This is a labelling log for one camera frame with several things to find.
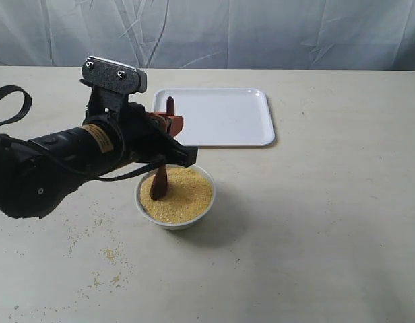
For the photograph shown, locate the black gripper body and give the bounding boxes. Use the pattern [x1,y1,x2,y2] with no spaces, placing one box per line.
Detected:
[82,86,198,172]

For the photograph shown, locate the dark brown wooden spoon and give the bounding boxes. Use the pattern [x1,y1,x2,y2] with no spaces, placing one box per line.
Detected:
[150,96,174,201]

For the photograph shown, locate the white ceramic bowl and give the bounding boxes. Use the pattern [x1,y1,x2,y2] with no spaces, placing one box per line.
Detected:
[134,165,216,231]

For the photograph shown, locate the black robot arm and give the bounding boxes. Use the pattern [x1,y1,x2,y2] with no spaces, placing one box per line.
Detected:
[0,86,198,219]

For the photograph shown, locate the tan granular powder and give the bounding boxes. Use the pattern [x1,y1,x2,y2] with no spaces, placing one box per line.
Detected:
[139,167,213,224]

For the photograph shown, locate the tan powder grains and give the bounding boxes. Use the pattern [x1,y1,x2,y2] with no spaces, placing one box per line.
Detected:
[63,214,133,299]

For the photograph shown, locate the white rectangular plastic tray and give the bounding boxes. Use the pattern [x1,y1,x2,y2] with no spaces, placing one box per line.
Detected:
[152,88,276,147]

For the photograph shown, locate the grey wrinkled backdrop curtain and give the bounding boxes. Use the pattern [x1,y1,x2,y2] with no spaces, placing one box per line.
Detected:
[0,1,415,71]

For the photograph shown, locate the black cable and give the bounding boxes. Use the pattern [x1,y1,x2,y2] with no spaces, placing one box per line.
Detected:
[0,85,166,181]

